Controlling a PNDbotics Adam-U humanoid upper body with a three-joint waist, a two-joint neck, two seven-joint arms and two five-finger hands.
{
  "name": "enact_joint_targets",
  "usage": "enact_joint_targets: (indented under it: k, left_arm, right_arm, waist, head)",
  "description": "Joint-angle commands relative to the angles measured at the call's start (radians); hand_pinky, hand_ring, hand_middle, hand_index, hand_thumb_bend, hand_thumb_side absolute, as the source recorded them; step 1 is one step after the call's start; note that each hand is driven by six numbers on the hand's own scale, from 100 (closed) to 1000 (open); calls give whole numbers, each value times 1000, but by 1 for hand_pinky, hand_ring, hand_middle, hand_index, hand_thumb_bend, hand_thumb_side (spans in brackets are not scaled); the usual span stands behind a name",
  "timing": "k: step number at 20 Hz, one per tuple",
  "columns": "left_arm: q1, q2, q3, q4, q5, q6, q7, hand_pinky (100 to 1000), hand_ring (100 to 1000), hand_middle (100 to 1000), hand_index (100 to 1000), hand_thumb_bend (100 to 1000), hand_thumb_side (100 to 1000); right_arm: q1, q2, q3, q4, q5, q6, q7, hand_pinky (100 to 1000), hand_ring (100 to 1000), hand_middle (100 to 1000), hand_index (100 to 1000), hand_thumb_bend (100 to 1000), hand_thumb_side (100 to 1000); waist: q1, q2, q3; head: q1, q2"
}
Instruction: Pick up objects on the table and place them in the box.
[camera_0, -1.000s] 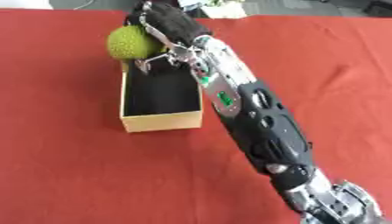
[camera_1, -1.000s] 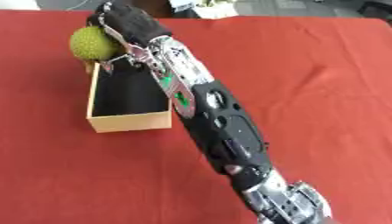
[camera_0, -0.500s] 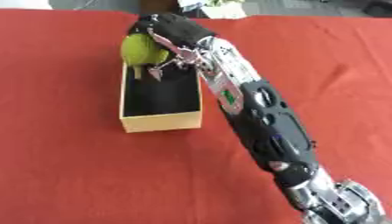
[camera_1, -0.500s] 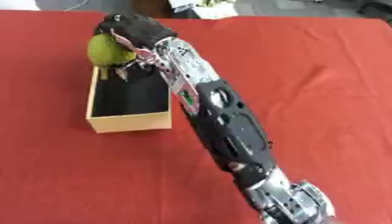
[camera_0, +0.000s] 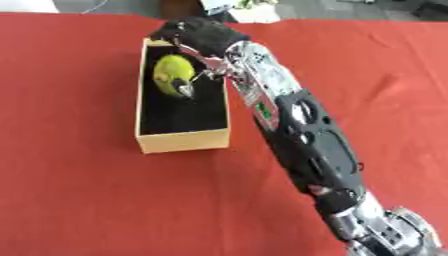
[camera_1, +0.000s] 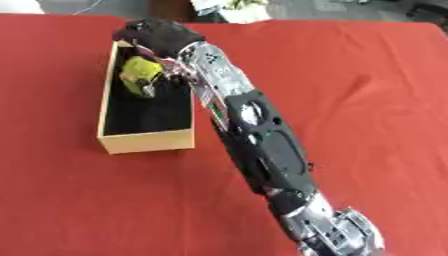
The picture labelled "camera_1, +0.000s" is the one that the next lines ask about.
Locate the tan cardboard box black inside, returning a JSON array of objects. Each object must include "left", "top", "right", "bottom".
[{"left": 96, "top": 40, "right": 198, "bottom": 155}]

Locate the white object with green print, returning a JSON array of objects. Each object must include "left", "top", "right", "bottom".
[{"left": 190, "top": 0, "right": 273, "bottom": 24}]

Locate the yellow-green toy fruit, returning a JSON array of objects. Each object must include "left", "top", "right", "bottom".
[{"left": 117, "top": 55, "right": 165, "bottom": 96}]

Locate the dark brown furniture piece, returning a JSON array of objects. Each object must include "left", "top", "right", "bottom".
[{"left": 145, "top": 0, "right": 200, "bottom": 23}]

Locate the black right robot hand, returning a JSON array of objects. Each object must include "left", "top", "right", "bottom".
[{"left": 112, "top": 18, "right": 207, "bottom": 99}]

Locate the white rounded object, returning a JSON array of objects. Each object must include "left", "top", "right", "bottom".
[{"left": 0, "top": 0, "right": 46, "bottom": 15}]

